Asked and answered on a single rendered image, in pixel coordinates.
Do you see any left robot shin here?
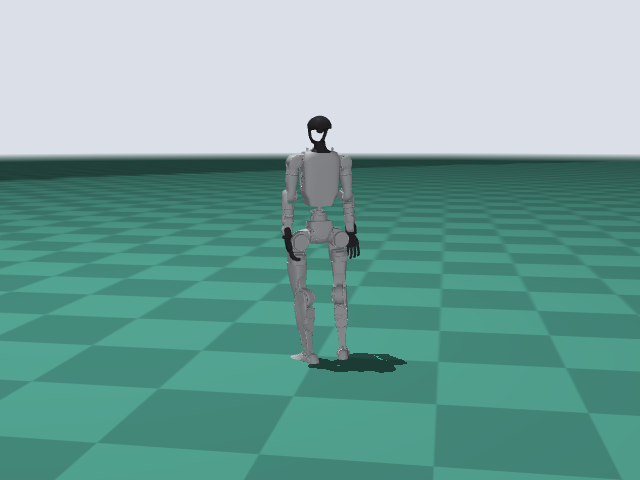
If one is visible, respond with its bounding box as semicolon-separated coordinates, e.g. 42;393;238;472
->
294;291;315;356

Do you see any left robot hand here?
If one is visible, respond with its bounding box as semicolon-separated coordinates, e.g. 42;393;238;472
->
282;227;301;261

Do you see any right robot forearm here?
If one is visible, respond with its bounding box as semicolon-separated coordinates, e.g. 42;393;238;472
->
342;197;355;232

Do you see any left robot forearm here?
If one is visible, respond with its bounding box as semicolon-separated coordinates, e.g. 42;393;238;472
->
281;190;295;236

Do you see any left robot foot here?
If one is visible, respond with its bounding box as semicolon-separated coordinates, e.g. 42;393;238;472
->
290;352;319;364

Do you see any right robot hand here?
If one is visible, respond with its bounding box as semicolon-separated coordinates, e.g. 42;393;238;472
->
345;223;360;259

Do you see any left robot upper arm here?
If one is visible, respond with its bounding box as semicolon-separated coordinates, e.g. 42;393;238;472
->
285;154;305;202

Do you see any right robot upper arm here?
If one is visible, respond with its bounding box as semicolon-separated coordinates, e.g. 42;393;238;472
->
338;154;353;201

